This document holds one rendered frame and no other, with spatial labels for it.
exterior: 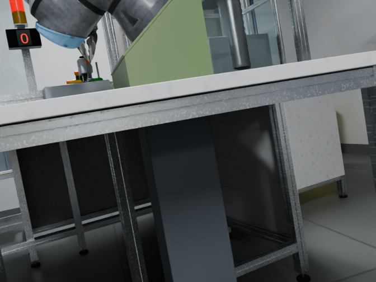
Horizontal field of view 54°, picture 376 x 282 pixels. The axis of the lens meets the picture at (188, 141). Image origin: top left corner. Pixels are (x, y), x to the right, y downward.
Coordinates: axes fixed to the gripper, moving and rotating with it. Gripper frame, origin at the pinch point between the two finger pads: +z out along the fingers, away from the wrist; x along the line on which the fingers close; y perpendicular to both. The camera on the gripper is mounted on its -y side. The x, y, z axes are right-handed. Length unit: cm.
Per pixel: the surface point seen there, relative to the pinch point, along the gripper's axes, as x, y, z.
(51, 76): 25, -304, -44
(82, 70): -1.7, -6.3, 2.9
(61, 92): -14.0, 15.5, 12.8
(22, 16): -17.9, -19.1, -22.2
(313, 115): 162, -56, 42
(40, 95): -19.9, 8.4, 12.2
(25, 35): -18.3, -18.7, -14.7
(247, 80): 9, 81, 23
